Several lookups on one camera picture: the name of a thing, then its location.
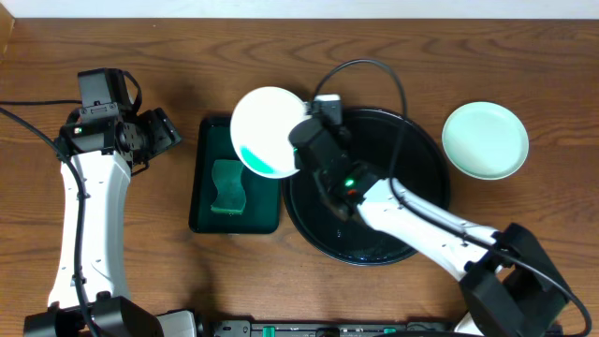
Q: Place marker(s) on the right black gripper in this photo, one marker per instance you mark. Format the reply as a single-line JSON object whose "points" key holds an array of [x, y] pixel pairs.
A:
{"points": [[343, 139]]}

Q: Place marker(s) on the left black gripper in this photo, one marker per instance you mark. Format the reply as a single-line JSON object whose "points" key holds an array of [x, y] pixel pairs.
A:
{"points": [[165, 129]]}

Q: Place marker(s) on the white plate green stain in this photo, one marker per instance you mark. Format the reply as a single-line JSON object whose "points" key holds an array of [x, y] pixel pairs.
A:
{"points": [[259, 129]]}

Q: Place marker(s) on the green scrubbing sponge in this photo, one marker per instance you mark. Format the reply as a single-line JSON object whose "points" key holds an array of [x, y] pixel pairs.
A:
{"points": [[227, 179]]}

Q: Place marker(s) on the pale green plate front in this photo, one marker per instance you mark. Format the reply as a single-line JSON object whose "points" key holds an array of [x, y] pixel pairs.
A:
{"points": [[482, 121]]}

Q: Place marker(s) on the pale green plate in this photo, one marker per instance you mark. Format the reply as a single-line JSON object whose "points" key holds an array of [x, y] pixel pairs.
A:
{"points": [[482, 121], [487, 161]]}

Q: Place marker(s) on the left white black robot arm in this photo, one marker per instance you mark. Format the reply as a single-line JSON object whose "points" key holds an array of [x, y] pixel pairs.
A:
{"points": [[90, 290]]}

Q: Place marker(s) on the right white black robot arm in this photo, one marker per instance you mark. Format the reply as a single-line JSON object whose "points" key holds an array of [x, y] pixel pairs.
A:
{"points": [[508, 282]]}

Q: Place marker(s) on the black rectangular water tray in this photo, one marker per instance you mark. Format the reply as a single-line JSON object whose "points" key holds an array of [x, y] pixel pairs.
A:
{"points": [[262, 209]]}

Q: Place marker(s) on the round black serving tray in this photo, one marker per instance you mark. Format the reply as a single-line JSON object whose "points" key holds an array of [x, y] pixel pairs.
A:
{"points": [[421, 168]]}

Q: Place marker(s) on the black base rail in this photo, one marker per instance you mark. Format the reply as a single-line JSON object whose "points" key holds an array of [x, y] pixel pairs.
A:
{"points": [[327, 329]]}

